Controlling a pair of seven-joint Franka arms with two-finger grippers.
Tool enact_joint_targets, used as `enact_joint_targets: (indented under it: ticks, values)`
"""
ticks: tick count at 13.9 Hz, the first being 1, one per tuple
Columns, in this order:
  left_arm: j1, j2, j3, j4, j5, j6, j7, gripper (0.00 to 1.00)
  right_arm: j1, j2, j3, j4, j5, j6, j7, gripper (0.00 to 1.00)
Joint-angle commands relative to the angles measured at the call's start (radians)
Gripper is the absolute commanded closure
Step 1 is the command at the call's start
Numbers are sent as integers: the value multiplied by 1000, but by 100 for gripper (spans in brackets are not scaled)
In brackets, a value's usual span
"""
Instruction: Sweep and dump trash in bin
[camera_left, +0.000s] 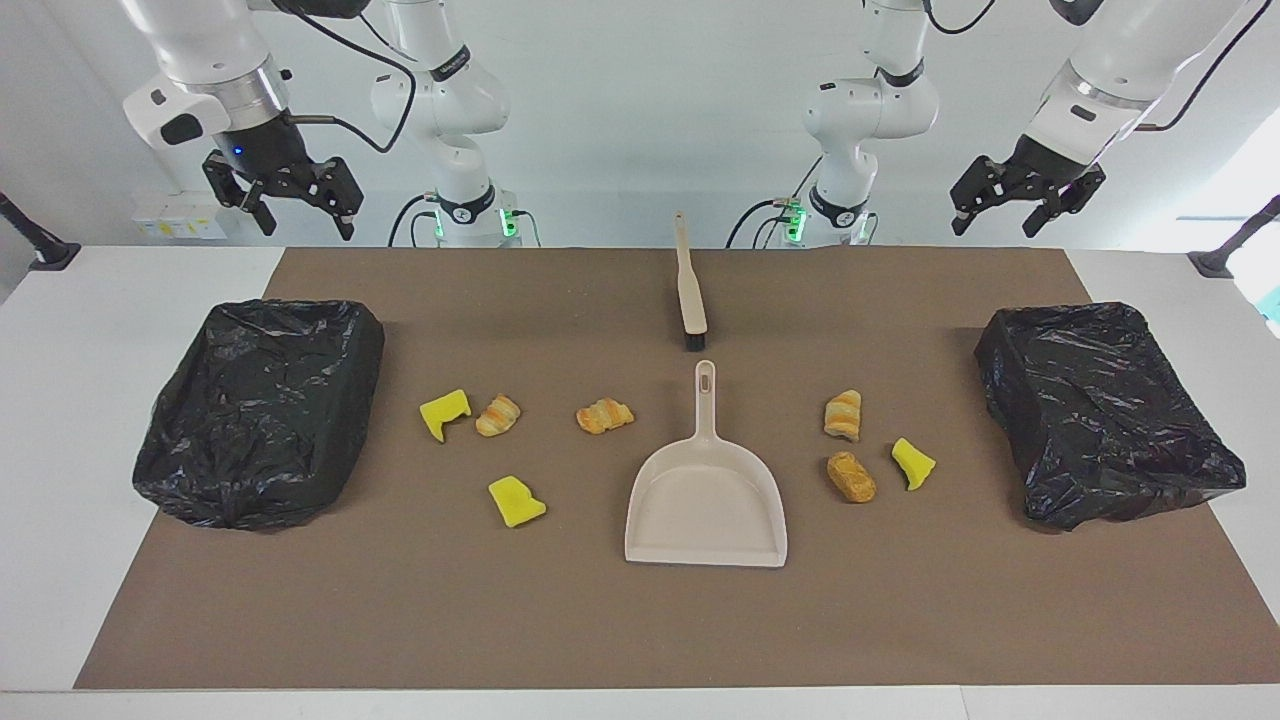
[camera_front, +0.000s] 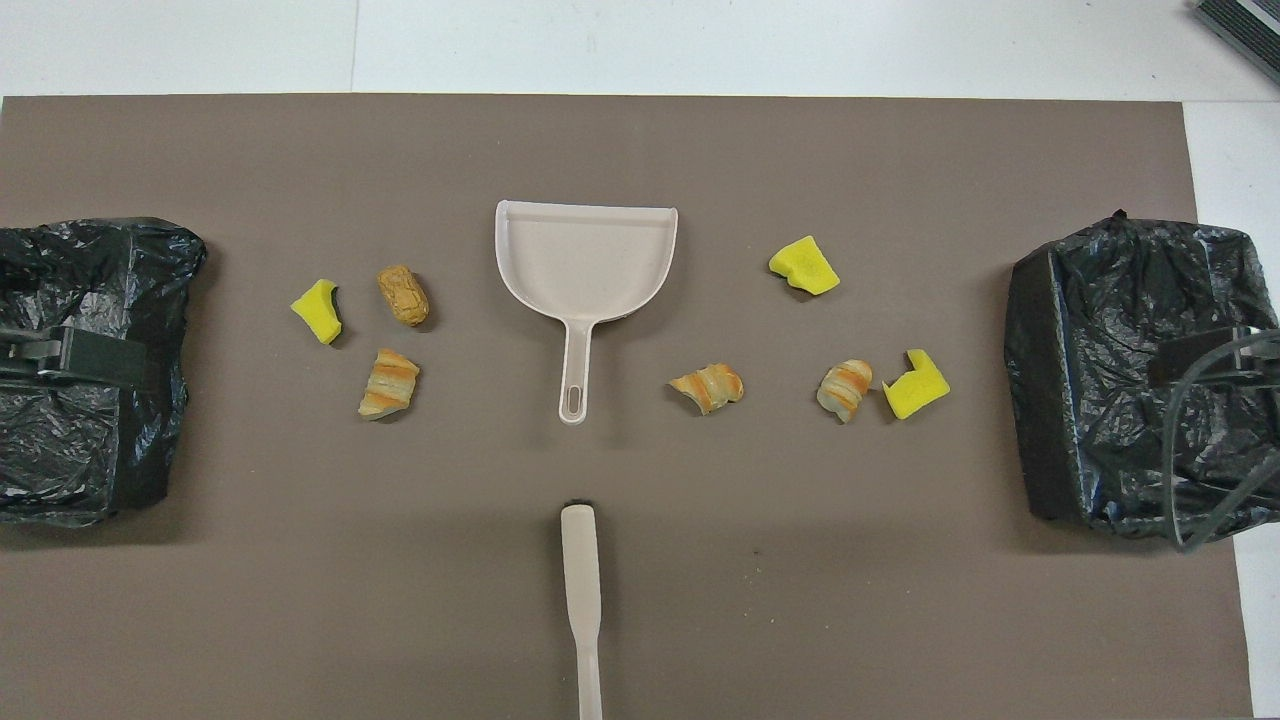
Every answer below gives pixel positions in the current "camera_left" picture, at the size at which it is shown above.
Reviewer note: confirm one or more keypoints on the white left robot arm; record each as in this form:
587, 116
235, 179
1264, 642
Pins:
1120, 60

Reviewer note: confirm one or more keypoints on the black bag lined bin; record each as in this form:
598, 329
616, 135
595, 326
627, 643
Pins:
260, 410
1100, 410

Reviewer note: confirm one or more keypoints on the black clamp stand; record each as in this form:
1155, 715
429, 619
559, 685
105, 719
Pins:
35, 240
1235, 240

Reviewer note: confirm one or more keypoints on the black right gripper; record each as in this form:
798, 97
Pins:
265, 150

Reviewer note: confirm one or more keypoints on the brown bread roll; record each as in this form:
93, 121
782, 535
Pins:
851, 477

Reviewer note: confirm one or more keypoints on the white wall socket box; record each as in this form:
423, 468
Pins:
180, 215

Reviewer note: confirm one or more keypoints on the notched yellow sponge piece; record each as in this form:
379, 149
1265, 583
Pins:
443, 412

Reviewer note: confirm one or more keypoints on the brown table mat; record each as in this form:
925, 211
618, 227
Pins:
600, 620

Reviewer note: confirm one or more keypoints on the beige plastic dustpan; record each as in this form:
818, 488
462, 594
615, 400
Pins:
705, 500

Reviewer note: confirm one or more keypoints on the beige hand brush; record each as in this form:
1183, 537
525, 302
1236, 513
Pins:
688, 290

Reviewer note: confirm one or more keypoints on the small striped croissant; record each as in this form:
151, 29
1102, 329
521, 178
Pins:
843, 415
498, 415
604, 416

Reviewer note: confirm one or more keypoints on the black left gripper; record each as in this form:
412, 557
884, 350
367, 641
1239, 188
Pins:
1045, 162

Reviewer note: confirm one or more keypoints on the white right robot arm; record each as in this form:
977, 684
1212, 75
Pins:
200, 50

